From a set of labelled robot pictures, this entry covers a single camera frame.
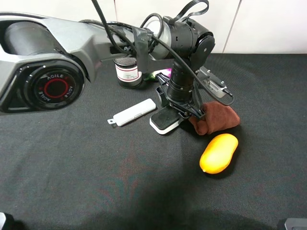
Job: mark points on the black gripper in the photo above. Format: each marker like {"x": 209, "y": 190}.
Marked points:
{"x": 180, "y": 92}

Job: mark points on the black and white board eraser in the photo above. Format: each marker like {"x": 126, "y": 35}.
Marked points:
{"x": 165, "y": 120}

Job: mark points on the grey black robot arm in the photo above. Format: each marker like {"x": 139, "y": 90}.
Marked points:
{"x": 45, "y": 61}

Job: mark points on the purple toy eggplant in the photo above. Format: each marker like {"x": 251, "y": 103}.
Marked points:
{"x": 151, "y": 76}

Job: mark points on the clear plastic case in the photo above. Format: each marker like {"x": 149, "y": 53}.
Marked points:
{"x": 132, "y": 113}

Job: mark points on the brown folded cloth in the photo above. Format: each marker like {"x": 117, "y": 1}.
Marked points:
{"x": 218, "y": 117}

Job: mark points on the black mesh pen holder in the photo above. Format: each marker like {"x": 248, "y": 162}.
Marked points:
{"x": 127, "y": 72}

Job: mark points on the yellow toy mango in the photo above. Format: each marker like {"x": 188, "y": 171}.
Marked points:
{"x": 218, "y": 154}

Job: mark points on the black tablecloth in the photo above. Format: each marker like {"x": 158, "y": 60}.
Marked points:
{"x": 70, "y": 170}

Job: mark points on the grey base right corner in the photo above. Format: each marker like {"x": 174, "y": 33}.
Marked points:
{"x": 296, "y": 224}

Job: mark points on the grey base corner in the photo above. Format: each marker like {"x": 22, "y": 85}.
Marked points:
{"x": 3, "y": 221}
{"x": 296, "y": 224}

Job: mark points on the grey base left corner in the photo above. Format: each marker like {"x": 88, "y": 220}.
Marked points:
{"x": 3, "y": 221}

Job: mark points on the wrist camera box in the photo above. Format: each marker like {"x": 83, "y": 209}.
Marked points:
{"x": 216, "y": 86}

